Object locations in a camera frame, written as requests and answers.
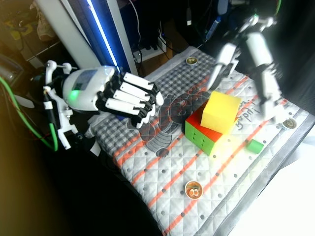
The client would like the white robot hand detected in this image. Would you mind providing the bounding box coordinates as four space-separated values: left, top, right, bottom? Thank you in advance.
62 65 164 128
206 14 284 124

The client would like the yellow cube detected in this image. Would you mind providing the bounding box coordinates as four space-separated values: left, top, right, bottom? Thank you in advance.
200 90 242 135

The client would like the green cylinder block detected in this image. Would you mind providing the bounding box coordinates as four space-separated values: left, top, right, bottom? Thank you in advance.
247 139 264 154

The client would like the Rubik's cube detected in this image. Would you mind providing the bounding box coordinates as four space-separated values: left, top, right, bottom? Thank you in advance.
185 105 239 157

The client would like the black cloth curtain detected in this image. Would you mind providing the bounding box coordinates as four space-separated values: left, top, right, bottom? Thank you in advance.
273 0 315 118

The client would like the white pillar with blue light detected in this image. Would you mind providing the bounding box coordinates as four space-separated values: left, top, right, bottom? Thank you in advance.
34 0 135 74

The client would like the beige crumpled cloth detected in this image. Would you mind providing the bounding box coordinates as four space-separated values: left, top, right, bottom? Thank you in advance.
29 2 56 42

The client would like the white power strip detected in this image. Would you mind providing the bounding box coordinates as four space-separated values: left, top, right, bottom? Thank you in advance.
132 45 166 62

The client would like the toy bowl with spoon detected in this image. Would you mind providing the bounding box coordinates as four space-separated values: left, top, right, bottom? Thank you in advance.
281 117 298 130

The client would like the white plug adapter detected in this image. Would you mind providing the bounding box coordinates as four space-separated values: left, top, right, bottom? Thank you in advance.
157 35 167 51

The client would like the grey quilt with printed bear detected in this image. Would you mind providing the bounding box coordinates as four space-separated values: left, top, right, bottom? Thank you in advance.
85 45 312 236

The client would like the toy bowl with eggs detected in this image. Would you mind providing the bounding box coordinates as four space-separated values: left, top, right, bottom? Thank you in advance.
184 180 204 200

